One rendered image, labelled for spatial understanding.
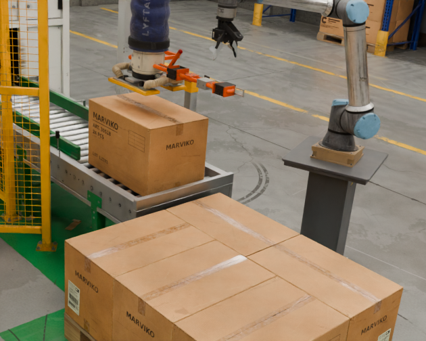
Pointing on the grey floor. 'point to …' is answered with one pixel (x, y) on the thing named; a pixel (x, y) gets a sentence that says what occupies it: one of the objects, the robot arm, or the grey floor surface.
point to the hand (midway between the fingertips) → (225, 59)
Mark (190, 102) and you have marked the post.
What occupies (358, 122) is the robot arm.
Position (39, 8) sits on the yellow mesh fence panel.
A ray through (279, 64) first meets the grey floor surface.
